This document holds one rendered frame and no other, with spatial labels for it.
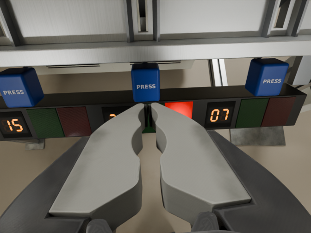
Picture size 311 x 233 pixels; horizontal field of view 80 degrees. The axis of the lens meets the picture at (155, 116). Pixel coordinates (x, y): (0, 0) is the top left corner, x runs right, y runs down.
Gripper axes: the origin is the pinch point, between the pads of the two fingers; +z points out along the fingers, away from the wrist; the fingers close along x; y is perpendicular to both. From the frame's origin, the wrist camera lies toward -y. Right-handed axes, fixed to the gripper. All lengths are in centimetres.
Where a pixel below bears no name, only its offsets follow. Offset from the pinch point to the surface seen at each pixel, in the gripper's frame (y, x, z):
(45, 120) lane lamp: 4.2, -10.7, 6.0
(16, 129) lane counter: 5.0, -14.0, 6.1
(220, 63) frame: 10, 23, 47
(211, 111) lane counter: 4.0, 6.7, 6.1
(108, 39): -3.6, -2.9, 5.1
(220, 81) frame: 15, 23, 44
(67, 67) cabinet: 15, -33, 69
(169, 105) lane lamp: 3.1, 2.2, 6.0
